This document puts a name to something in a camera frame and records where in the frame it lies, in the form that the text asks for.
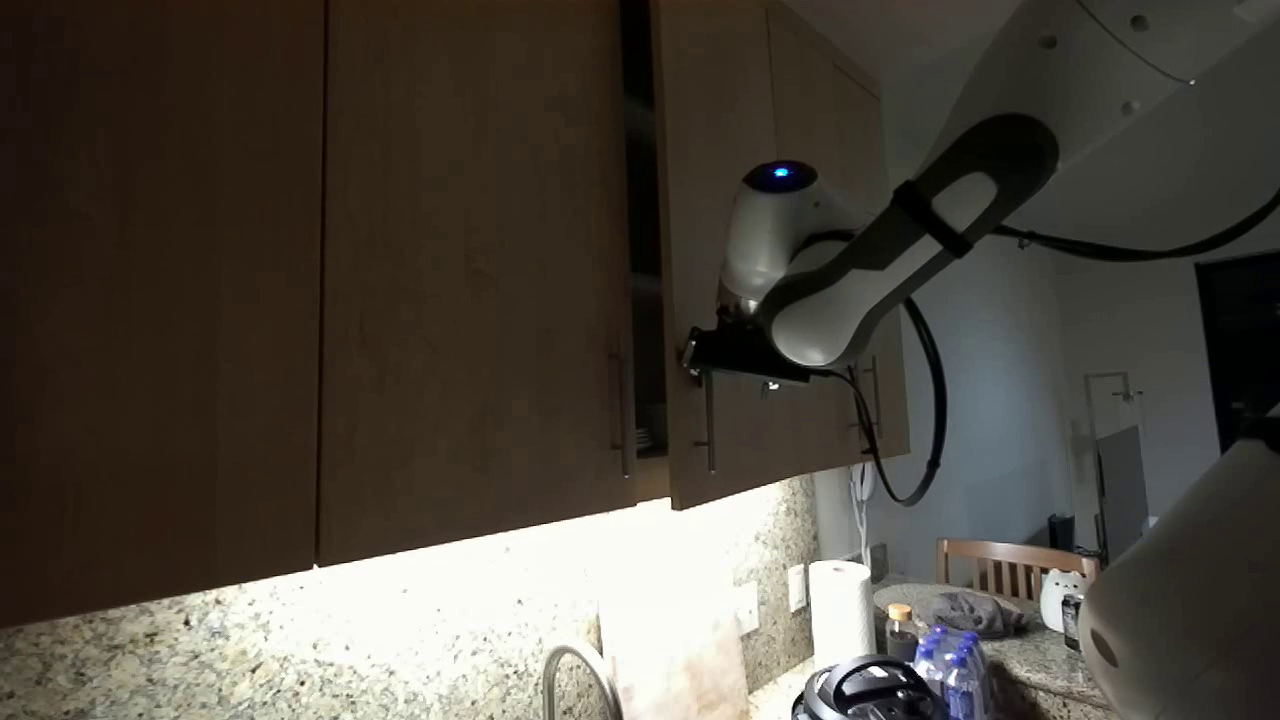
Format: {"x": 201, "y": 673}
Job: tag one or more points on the white wall outlet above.
{"x": 745, "y": 611}
{"x": 795, "y": 589}

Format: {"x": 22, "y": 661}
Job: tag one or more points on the clear plastic water bottle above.
{"x": 964, "y": 673}
{"x": 935, "y": 659}

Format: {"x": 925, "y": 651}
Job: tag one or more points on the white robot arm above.
{"x": 1104, "y": 105}

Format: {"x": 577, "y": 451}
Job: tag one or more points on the wooden cutting board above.
{"x": 674, "y": 673}

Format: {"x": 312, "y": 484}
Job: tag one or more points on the white electric kettle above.
{"x": 1049, "y": 595}

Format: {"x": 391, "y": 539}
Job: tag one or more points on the black pressure cooker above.
{"x": 865, "y": 689}

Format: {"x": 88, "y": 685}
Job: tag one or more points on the grey standing panel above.
{"x": 1120, "y": 484}

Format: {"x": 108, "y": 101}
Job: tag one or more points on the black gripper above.
{"x": 732, "y": 352}

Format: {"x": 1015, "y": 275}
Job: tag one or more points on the chrome faucet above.
{"x": 565, "y": 661}

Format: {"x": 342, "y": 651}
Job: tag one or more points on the white paper towel roll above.
{"x": 843, "y": 611}

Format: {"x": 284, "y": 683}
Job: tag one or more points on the dark glass door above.
{"x": 1241, "y": 344}

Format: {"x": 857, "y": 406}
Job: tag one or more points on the grey fruit bowl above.
{"x": 964, "y": 604}

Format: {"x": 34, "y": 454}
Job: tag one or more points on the small black box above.
{"x": 1062, "y": 528}

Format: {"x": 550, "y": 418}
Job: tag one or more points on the wooden cabinet box with shelves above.
{"x": 642, "y": 201}

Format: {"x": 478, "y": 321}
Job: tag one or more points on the wooden slat chair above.
{"x": 1015, "y": 548}

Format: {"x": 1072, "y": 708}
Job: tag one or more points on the small spice jar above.
{"x": 901, "y": 628}

